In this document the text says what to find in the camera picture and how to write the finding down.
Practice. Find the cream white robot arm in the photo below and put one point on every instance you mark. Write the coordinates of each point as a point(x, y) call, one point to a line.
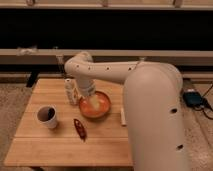
point(151, 103)

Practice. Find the red chip bag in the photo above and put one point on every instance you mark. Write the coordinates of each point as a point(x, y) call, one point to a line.
point(80, 129)

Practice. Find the dark blue power adapter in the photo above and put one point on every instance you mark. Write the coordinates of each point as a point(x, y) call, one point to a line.
point(192, 98)

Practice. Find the wooden table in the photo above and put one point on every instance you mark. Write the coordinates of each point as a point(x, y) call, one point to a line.
point(106, 143)

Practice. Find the small white bottle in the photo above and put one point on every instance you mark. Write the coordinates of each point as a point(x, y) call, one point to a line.
point(71, 91)

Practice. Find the small wooden block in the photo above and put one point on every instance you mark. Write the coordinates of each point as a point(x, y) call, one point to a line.
point(123, 119)

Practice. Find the grey metal rail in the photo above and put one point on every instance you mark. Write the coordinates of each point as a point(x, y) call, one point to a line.
point(27, 56)

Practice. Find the white paper cup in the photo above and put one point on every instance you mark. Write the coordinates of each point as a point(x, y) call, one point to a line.
point(47, 116)

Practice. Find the orange ceramic bowl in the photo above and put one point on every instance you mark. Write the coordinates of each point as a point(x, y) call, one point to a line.
point(87, 110)

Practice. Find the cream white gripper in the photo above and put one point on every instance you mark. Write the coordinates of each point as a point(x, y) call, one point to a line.
point(87, 88)

